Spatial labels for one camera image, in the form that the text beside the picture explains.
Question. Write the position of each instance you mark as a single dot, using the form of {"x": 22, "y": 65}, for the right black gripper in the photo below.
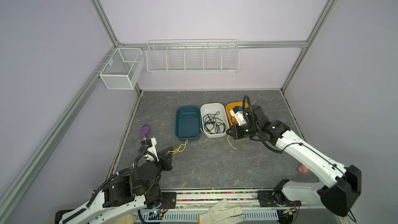
{"x": 235, "y": 134}

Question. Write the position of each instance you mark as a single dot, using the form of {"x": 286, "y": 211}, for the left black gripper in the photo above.
{"x": 163, "y": 153}

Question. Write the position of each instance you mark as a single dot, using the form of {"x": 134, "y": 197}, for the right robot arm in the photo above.
{"x": 339, "y": 186}

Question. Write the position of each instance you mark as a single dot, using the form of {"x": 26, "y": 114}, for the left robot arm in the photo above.
{"x": 129, "y": 190}

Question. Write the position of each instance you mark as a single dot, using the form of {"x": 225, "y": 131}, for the yellow plastic bin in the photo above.
{"x": 230, "y": 106}

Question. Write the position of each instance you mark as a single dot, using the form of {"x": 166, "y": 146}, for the white plastic bin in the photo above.
{"x": 214, "y": 120}

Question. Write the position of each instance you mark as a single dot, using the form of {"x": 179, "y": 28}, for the purple pink hairbrush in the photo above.
{"x": 145, "y": 129}

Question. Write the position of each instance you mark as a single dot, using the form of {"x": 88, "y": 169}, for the teal plastic bin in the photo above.
{"x": 188, "y": 123}

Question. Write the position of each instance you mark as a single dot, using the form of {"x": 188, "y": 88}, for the white work glove left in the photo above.
{"x": 125, "y": 219}

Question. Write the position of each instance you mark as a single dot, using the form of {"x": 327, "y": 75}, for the white work glove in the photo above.
{"x": 220, "y": 213}
{"x": 125, "y": 219}

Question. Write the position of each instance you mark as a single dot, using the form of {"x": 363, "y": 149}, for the white work glove centre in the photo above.
{"x": 220, "y": 213}

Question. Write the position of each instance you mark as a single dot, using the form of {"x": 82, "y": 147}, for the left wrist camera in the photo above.
{"x": 151, "y": 152}

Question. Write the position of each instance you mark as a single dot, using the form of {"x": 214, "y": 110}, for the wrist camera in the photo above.
{"x": 237, "y": 116}
{"x": 151, "y": 152}

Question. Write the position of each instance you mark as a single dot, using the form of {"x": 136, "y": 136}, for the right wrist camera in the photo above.
{"x": 237, "y": 116}

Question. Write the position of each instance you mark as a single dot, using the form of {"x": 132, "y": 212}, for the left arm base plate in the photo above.
{"x": 168, "y": 201}

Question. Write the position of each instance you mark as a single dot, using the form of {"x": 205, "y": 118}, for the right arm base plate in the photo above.
{"x": 270, "y": 198}

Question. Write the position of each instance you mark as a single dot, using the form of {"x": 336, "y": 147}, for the long white wire basket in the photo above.
{"x": 193, "y": 56}

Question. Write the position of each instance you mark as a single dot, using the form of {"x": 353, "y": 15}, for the white wire mesh box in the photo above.
{"x": 123, "y": 69}

